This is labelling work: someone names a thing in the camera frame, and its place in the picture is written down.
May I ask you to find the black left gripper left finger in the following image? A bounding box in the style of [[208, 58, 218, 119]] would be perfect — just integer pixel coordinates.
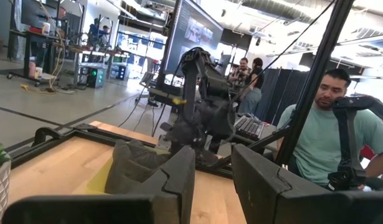
[[1, 145, 197, 224]]

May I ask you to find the black computer keyboard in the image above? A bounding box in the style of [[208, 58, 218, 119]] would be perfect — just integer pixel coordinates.
[[234, 114, 265, 141]]

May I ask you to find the black metal table frame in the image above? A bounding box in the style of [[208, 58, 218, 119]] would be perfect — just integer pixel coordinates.
[[7, 0, 356, 180]]

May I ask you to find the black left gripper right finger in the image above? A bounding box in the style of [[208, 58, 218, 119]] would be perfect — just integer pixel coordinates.
[[230, 142, 383, 224]]

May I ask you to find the yellow hanging cable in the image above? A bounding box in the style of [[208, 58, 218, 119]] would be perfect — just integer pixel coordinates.
[[21, 0, 67, 94]]

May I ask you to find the black workbench cart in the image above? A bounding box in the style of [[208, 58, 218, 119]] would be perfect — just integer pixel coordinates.
[[7, 29, 60, 85]]

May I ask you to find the large wall display screen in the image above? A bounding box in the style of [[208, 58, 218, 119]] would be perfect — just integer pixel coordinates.
[[164, 0, 225, 77]]

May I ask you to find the person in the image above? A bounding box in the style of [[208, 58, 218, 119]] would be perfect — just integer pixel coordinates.
[[277, 68, 383, 187], [101, 25, 111, 47], [237, 57, 265, 114], [230, 57, 251, 91], [87, 17, 102, 47]]

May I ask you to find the dark grey desk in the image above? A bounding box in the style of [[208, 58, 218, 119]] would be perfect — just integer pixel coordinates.
[[228, 124, 288, 147]]

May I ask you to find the black folding partition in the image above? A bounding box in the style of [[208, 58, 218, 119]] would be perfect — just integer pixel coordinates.
[[255, 68, 310, 125]]

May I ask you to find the yellow translucent plastic bin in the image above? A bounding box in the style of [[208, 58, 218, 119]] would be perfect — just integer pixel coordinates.
[[71, 146, 172, 196]]

